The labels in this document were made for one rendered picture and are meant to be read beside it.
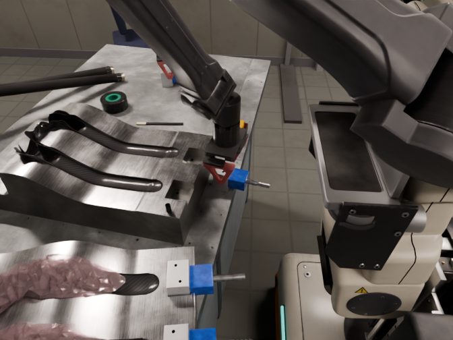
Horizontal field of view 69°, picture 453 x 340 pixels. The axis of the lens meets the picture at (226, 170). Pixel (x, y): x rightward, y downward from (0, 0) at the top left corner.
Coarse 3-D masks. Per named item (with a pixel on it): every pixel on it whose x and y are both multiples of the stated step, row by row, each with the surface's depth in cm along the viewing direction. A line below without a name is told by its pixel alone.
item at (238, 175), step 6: (228, 162) 79; (222, 174) 76; (234, 174) 78; (240, 174) 78; (246, 174) 78; (228, 180) 77; (234, 180) 77; (240, 180) 77; (246, 180) 78; (252, 180) 78; (216, 186) 79; (222, 186) 79; (228, 186) 79; (234, 186) 78; (240, 186) 77; (264, 186) 77
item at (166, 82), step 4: (160, 68) 114; (168, 68) 114; (160, 72) 112; (168, 72) 112; (164, 76) 112; (164, 80) 113; (168, 80) 113; (172, 80) 114; (176, 80) 114; (164, 84) 114; (168, 84) 114; (172, 84) 115
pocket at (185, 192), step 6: (174, 180) 70; (174, 186) 71; (180, 186) 71; (186, 186) 71; (192, 186) 70; (168, 192) 68; (174, 192) 71; (180, 192) 71; (186, 192) 71; (192, 192) 69; (174, 198) 70; (180, 198) 70; (186, 198) 70
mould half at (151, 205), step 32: (32, 128) 88; (64, 128) 76; (128, 128) 83; (0, 160) 79; (32, 160) 68; (96, 160) 74; (128, 160) 75; (160, 160) 75; (0, 192) 71; (32, 192) 68; (64, 192) 66; (96, 192) 68; (128, 192) 68; (160, 192) 67; (96, 224) 71; (128, 224) 68; (160, 224) 65
